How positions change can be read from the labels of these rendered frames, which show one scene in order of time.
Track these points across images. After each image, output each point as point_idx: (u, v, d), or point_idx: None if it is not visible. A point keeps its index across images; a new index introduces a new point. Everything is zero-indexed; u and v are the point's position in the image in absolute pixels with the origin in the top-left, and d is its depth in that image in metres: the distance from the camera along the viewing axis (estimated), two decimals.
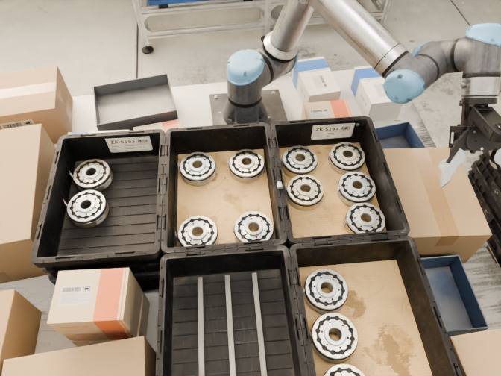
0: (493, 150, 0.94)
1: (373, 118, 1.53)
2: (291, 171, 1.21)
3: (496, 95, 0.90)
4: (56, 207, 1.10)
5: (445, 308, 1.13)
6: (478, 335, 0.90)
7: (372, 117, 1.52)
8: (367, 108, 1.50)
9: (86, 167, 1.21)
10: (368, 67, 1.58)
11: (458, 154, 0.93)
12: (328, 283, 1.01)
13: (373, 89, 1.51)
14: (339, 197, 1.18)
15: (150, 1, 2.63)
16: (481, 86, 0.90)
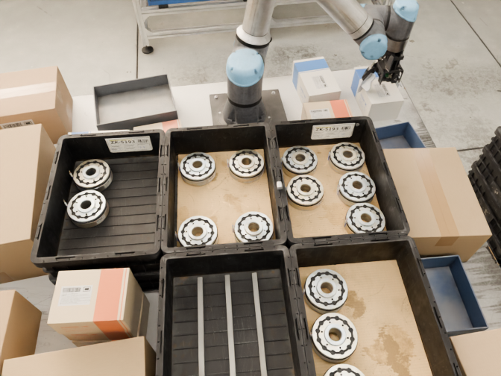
0: (373, 73, 1.47)
1: (373, 118, 1.53)
2: (291, 171, 1.21)
3: None
4: (56, 207, 1.10)
5: (445, 308, 1.13)
6: (478, 335, 0.90)
7: (372, 118, 1.52)
8: (367, 108, 1.50)
9: (86, 167, 1.21)
10: (368, 67, 1.58)
11: None
12: (328, 283, 1.01)
13: (373, 89, 1.51)
14: (339, 197, 1.18)
15: (150, 1, 2.63)
16: None
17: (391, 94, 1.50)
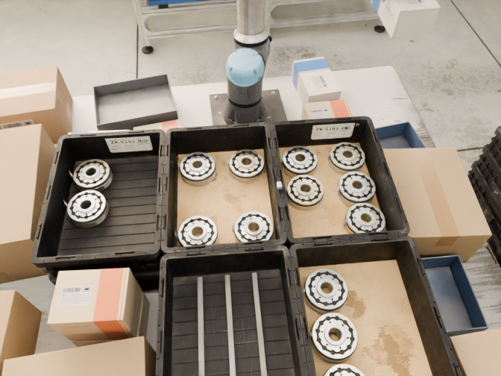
0: None
1: (401, 34, 1.25)
2: (291, 171, 1.21)
3: None
4: (56, 207, 1.10)
5: (445, 308, 1.13)
6: (478, 335, 0.90)
7: (399, 32, 1.24)
8: (394, 19, 1.22)
9: (86, 167, 1.21)
10: None
11: None
12: (328, 283, 1.01)
13: None
14: (339, 197, 1.18)
15: (150, 1, 2.63)
16: None
17: (424, 1, 1.21)
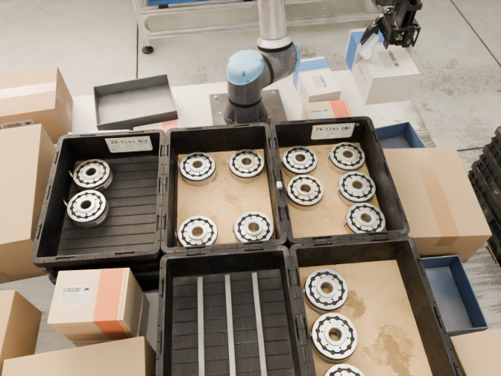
0: (376, 33, 1.03)
1: (376, 101, 1.09)
2: (291, 171, 1.21)
3: None
4: (56, 207, 1.10)
5: (445, 308, 1.13)
6: (478, 335, 0.90)
7: (373, 98, 1.08)
8: (367, 85, 1.06)
9: (86, 167, 1.21)
10: None
11: None
12: (328, 283, 1.01)
13: (376, 57, 1.07)
14: (339, 197, 1.18)
15: (150, 1, 2.63)
16: None
17: (402, 65, 1.05)
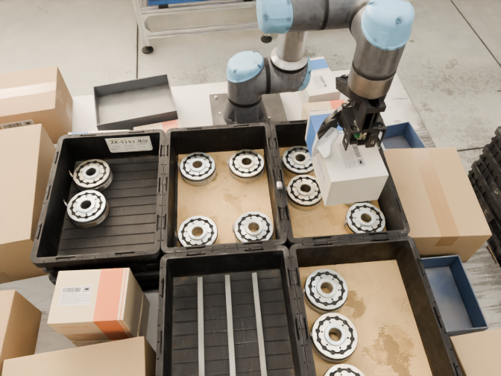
0: (335, 127, 0.85)
1: (338, 201, 0.91)
2: (291, 171, 1.21)
3: None
4: (56, 207, 1.10)
5: (445, 308, 1.13)
6: (478, 335, 0.90)
7: (335, 200, 0.90)
8: (326, 186, 0.88)
9: (86, 167, 1.21)
10: (332, 112, 0.96)
11: None
12: (328, 283, 1.01)
13: (338, 152, 0.89)
14: None
15: (150, 1, 2.63)
16: None
17: (367, 163, 0.87)
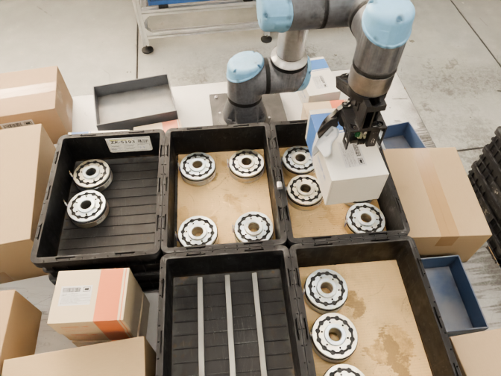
0: (336, 126, 0.85)
1: (338, 201, 0.91)
2: (291, 171, 1.21)
3: None
4: (56, 207, 1.10)
5: (445, 308, 1.13)
6: (478, 335, 0.90)
7: (335, 199, 0.90)
8: (326, 185, 0.88)
9: (86, 167, 1.21)
10: (332, 111, 0.96)
11: None
12: (328, 283, 1.01)
13: (338, 151, 0.89)
14: None
15: (150, 1, 2.63)
16: None
17: (367, 162, 0.87)
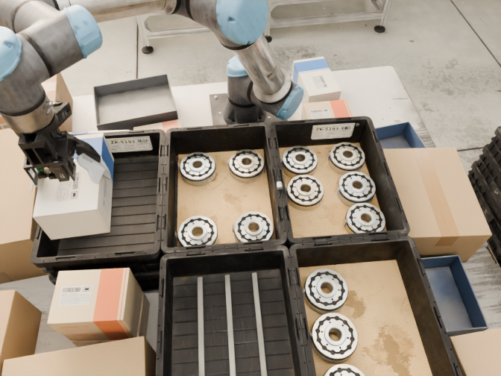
0: None
1: (62, 235, 0.86)
2: (291, 171, 1.21)
3: None
4: None
5: (445, 308, 1.13)
6: (478, 335, 0.90)
7: (56, 233, 0.85)
8: None
9: None
10: None
11: (86, 151, 0.82)
12: (328, 283, 1.01)
13: (55, 183, 0.84)
14: (339, 197, 1.18)
15: None
16: None
17: (81, 195, 0.82)
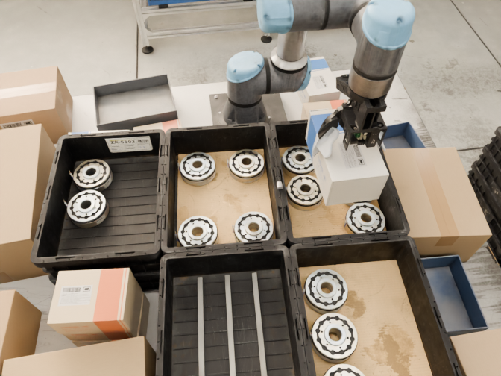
0: (336, 127, 0.85)
1: (338, 201, 0.91)
2: (291, 171, 1.21)
3: None
4: (56, 207, 1.10)
5: (445, 308, 1.13)
6: (478, 335, 0.90)
7: (335, 199, 0.90)
8: (327, 185, 0.88)
9: (86, 167, 1.21)
10: (332, 112, 0.96)
11: None
12: (328, 283, 1.01)
13: (338, 152, 0.89)
14: None
15: (150, 1, 2.63)
16: None
17: (368, 163, 0.87)
